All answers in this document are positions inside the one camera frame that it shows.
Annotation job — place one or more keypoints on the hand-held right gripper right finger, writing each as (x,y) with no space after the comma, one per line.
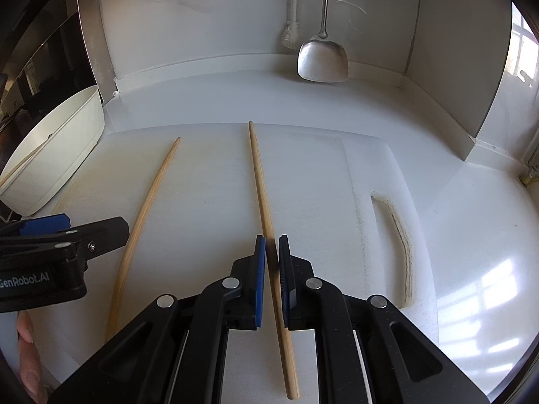
(284,286)

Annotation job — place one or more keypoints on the black glass wall panel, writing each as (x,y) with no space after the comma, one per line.
(50,50)

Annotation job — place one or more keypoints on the hanging white spoon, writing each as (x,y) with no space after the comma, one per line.
(289,35)

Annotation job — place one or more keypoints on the hanging metal ladle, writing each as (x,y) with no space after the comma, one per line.
(322,61)

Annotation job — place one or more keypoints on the white plastic cutting board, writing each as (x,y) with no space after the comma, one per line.
(202,202)

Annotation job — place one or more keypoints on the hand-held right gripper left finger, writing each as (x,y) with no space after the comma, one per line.
(260,286)

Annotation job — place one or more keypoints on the person's left hand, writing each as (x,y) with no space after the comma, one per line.
(27,357)

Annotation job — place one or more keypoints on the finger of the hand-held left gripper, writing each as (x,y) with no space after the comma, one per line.
(46,224)
(105,231)

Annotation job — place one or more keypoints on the cream round plastic basin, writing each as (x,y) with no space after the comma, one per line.
(54,168)

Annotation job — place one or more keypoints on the tan wooden chopstick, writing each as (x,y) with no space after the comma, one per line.
(260,176)
(143,221)

